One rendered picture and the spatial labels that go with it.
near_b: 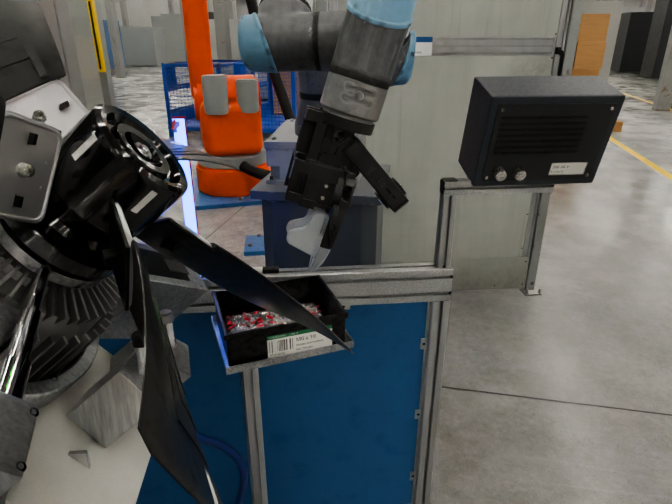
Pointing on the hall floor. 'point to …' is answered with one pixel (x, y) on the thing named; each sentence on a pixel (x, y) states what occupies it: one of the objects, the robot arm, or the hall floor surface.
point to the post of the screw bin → (254, 435)
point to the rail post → (439, 312)
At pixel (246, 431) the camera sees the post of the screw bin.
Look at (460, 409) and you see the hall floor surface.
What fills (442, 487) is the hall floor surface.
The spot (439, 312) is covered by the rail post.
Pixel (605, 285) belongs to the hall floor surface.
